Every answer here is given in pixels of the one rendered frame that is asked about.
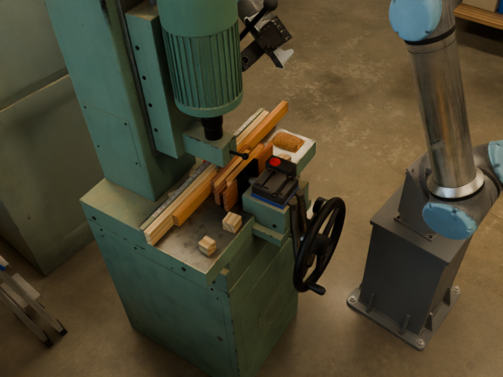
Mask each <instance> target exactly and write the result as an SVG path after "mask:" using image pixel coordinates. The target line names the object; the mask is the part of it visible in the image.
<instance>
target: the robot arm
mask: <svg viewBox="0 0 503 377"><path fill-rule="evenodd" d="M461 2H462V0H392V1H391V4H390V7H389V12H388V15H389V21H390V23H391V26H392V28H393V30H394V32H397V33H398V34H399V35H398V36H399V37H400V38H402V39H404V43H405V44H406V48H407V52H408V56H409V63H410V67H411V71H412V77H413V81H414V86H415V92H416V96H417V100H418V107H419V111H420V115H421V122H422V126H423V130H424V137H425V141H426V145H427V152H428V154H427V155H426V156H425V157H424V158H423V159H422V161H421V164H420V167H419V172H418V176H419V182H420V185H421V189H422V191H423V193H424V195H425V196H426V198H427V199H428V200H429V201H428V202H427V204H425V206H424V208H423V211H422V216H423V218H424V221H425V222H426V224H427V225H428V226H429V227H430V228H431V229H432V230H433V231H435V232H436V233H439V234H440V235H441V236H444V237H446V238H449V239H454V240H464V239H468V238H469V237H470V236H471V235H472V234H473V233H474V232H475V231H476V230H477V229H478V227H479V225H480V224H481V222H482V221H483V220H484V218H485V217H486V215H487V213H488V212H489V211H490V209H491V208H492V206H493V204H494V203H495V202H496V200H497V198H498V197H499V195H500V194H501V193H502V192H503V140H499V141H491V142H488V143H485V144H481V145H478V146H474V147H472V143H471V137H470V131H469V122H468V116H467V110H466V101H465V95H464V90H463V80H462V75H461V69H460V59H459V54H458V48H457V38H456V33H455V31H456V24H455V18H454V9H455V8H456V7H457V6H458V5H459V4H460V3H461ZM237 7H238V17H239V18H240V19H241V20H242V22H243V24H244V25H245V27H246V26H247V25H248V24H249V23H250V22H251V21H252V20H253V19H254V17H255V16H256V15H257V14H258V13H259V12H260V10H261V9H262V8H263V0H237ZM250 34H251V35H252V36H253V38H254V40H253V41H252V42H251V43H250V44H249V45H248V46H247V47H246V48H244V50H243V51H241V53H240V54H241V65H242V72H245V71H246V70H247V69H248V68H249V67H250V66H251V65H252V64H254V63H255V62H256V61H257V60H258V59H259V58H260V57H261V56H262V55H263V54H264V53H266V54H267V55H268V56H269V57H270V58H271V59H272V61H273V63H274V65H275V66H276V67H277V68H278V69H284V63H285V62H286V61H287V60H288V59H289V58H290V57H291V56H292V54H293V53H294V51H293V49H288V50H286V51H283V49H281V47H282V46H283V44H284V43H286V42H287V41H288V40H290V39H291V38H292V36H291V35H290V33H289V31H288V30H287V29H286V28H285V27H284V25H283V23H282V22H281V20H280V19H279V18H278V17H277V15H276V16H275V15H274V13H273V12H272V11H267V12H266V14H265V15H264V16H263V17H262V18H261V19H260V20H259V22H258V23H257V24H256V25H255V26H254V27H253V28H252V30H251V31H250ZM287 36H289V37H288V38H287ZM277 55H278V56H277Z"/></svg>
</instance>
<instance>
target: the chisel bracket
mask: <svg viewBox="0 0 503 377"><path fill-rule="evenodd" d="M182 136H183V143H184V148H185V152H187V153H189V154H192V155H193V156H197V157H198V158H201V159H204V160H206V161H208V162H211V163H213V164H215V165H218V166H220V167H223V168H224V167H225V166H226V165H227V164H228V163H229V162H230V161H231V160H232V158H233V157H235V155H233V154H230V153H229V151H230V150H233V151H236V152H237V140H236V136H235V135H233V134H231V133H229V132H226V131H223V136H222V138H220V139H219V140H217V141H210V140H207V139H206V138H205V136H204V128H203V126H202V125H201V122H200V121H197V120H196V121H195V122H194V123H193V124H192V125H191V126H190V127H189V128H188V129H187V130H185V131H184V132H183V134H182Z"/></svg>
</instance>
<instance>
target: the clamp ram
mask: <svg viewBox="0 0 503 377"><path fill-rule="evenodd" d="M258 177H259V172H258V159H256V158H253V159H252V160H251V161H250V162H249V163H248V164H247V165H246V167H245V168H244V169H243V170H242V171H241V172H240V173H239V174H238V175H237V190H238V198H239V199H240V200H243V198H242V196H243V194H244V193H245V191H246V190H247V189H248V188H249V187H250V185H251V184H252V183H253V182H255V181H256V180H257V178H258Z"/></svg>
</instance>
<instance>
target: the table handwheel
mask: <svg viewBox="0 0 503 377"><path fill-rule="evenodd" d="M332 210H333V212H332V215H331V217H330V219H329V221H328V223H327V225H326V227H325V229H324V231H323V233H322V234H321V233H318V232H319V230H320V228H321V227H322V225H323V223H324V221H325V220H326V218H327V217H328V216H329V214H330V213H331V211H332ZM345 214H346V207H345V203H344V201H343V200H342V199H341V198H339V197H333V198H331V199H330V200H328V201H327V202H326V203H325V204H324V205H323V206H322V207H321V208H320V210H319V211H318V213H317V214H316V215H315V217H314V219H313V221H312V222H311V224H310V226H309V228H308V230H307V232H305V231H304V230H301V229H300V237H301V238H300V243H301V245H300V248H299V252H298V254H297V257H296V262H295V265H294V269H293V286H294V288H295V289H296V290H297V291H298V292H307V291H308V290H309V288H307V287H306V286H305V284H306V282H307V281H310V282H312V283H316V282H317V281H318V280H319V278H320V277H321V275H322V274H323V272H324V271H325V269H326V267H327V266H328V264H329V261H330V260H331V258H332V255H333V253H334V251H335V248H336V246H337V244H338V240H339V238H340V236H341V231H342V229H343V226H344V219H345ZM333 224H334V227H333V229H332V225H333ZM331 229H332V233H331V236H330V237H328V235H329V232H330V230H331ZM312 254H316V255H317V261H316V267H315V269H314V270H313V272H312V273H311V274H310V276H309V277H308V278H307V279H306V280H305V281H304V282H303V274H304V270H305V264H306V262H307V259H308V258H309V257H310V256H311V255H312Z"/></svg>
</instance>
